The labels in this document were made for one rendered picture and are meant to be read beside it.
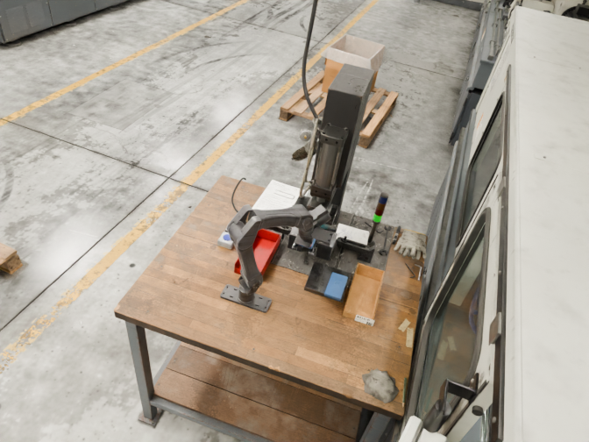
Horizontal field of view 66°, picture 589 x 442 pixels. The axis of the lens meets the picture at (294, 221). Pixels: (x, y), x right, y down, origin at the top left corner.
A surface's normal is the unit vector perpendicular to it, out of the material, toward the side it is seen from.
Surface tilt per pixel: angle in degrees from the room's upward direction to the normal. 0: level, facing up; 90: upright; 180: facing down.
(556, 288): 0
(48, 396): 0
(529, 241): 0
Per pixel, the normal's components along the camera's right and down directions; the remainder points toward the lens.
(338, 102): -0.30, 0.60
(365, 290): 0.12, -0.75
